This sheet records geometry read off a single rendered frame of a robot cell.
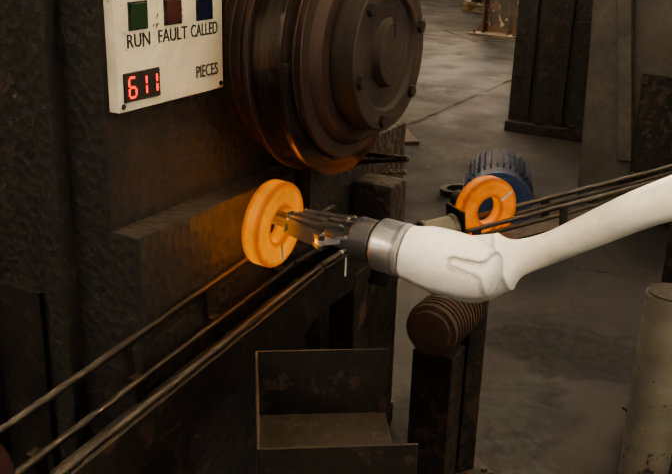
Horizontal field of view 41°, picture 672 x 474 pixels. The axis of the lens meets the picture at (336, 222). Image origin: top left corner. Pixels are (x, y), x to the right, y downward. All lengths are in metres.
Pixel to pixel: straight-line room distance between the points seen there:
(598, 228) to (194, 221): 0.65
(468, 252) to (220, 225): 0.44
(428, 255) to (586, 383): 1.55
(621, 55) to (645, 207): 2.94
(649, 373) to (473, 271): 0.98
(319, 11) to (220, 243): 0.43
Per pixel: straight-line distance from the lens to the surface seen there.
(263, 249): 1.55
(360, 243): 1.47
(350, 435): 1.40
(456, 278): 1.40
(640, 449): 2.40
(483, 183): 2.06
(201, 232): 1.53
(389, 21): 1.61
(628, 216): 1.40
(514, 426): 2.62
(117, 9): 1.37
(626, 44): 4.29
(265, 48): 1.50
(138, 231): 1.44
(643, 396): 2.33
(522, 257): 1.54
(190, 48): 1.50
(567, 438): 2.61
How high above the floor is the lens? 1.36
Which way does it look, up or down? 20 degrees down
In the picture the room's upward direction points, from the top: 2 degrees clockwise
